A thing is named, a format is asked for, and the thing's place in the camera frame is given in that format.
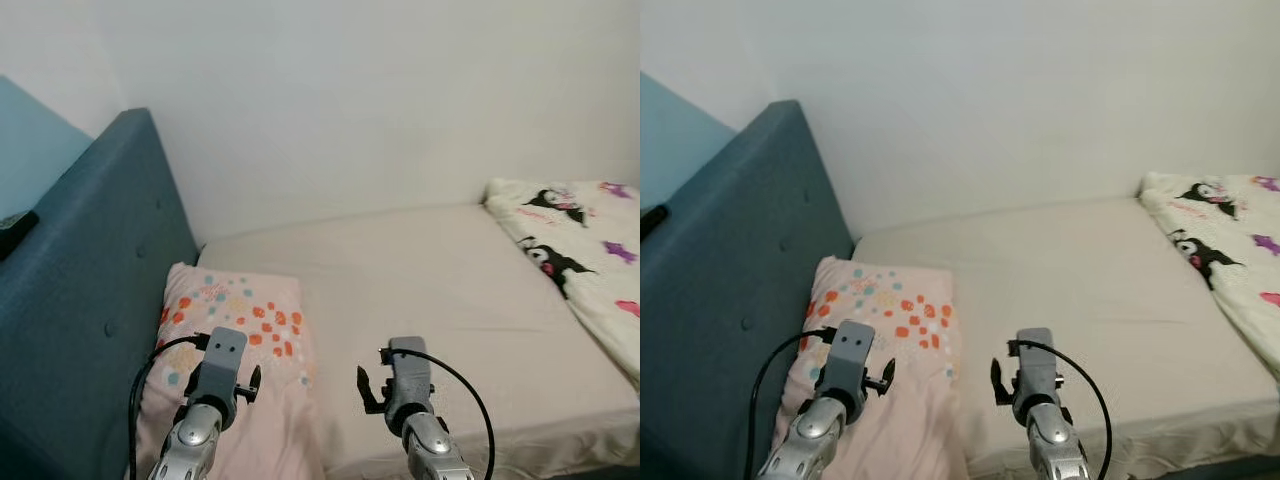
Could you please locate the bed mattress with beige sheet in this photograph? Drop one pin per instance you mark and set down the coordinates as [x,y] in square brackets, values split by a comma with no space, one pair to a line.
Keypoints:
[440,290]
[1070,290]

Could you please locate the teal upholstered headboard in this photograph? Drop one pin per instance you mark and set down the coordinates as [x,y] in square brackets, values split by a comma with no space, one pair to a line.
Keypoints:
[90,280]
[730,270]

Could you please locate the pink pillow with dots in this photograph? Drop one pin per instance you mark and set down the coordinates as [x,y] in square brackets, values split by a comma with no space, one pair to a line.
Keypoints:
[250,320]
[900,300]

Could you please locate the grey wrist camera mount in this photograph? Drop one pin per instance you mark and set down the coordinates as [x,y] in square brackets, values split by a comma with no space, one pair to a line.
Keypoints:
[222,365]
[1036,370]
[410,380]
[852,358]

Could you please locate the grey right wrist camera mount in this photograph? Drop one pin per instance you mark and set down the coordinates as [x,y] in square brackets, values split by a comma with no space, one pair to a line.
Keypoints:
[410,380]
[1036,370]

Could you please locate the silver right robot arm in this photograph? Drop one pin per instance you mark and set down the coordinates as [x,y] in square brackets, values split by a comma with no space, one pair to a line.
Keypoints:
[435,450]
[1055,445]

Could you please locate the cream cartoon print blanket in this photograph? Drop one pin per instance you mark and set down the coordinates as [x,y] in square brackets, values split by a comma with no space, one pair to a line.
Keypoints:
[1230,230]
[590,250]

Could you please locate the black remote control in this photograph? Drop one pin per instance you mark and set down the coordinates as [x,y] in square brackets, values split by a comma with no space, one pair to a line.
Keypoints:
[652,220]
[15,235]

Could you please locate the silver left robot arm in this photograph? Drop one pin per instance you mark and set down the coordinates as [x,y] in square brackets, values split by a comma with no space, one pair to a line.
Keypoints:
[815,440]
[190,445]

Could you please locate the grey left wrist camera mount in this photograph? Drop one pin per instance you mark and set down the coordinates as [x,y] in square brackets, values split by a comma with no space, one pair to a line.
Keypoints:
[222,365]
[852,358]

